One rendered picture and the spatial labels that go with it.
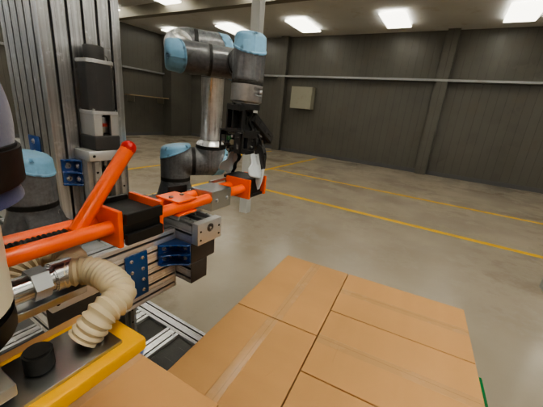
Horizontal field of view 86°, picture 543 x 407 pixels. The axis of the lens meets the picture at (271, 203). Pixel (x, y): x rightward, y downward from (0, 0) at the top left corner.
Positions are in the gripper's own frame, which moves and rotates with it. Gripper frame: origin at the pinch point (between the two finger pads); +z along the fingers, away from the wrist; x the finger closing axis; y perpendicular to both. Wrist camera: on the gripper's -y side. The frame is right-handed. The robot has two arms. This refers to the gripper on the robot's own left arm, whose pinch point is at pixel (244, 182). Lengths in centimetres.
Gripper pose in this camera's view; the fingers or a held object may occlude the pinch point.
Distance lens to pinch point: 79.7
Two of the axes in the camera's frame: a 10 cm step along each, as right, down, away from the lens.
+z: -1.0, 9.5, 3.0
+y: -5.1, 2.1, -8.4
